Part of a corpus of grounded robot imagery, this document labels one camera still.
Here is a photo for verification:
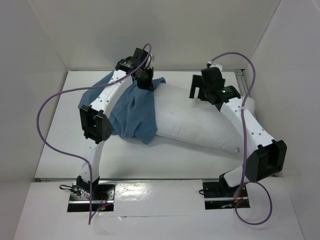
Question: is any white pillow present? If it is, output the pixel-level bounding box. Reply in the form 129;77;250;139
154;83;243;153

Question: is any blue pillowcase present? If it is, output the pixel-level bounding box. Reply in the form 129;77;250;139
78;71;158;145

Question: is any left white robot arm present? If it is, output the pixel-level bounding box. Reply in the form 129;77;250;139
76;55;154;200

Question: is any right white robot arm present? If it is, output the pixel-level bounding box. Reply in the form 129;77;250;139
189;67;287;196

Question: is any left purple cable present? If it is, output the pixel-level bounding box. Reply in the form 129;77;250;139
36;43;153;225

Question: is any purple cable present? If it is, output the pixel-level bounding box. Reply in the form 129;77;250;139
209;51;273;225
36;43;153;225

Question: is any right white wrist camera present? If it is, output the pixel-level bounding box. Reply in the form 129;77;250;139
206;61;223;72

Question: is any aluminium rail frame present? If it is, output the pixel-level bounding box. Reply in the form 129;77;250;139
234;68;276;178

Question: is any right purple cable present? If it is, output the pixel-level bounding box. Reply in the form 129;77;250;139
209;51;273;225

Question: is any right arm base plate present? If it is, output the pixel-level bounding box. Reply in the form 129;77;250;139
198;181;251;210

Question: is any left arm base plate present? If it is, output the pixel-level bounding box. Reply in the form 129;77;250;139
59;181;116;213

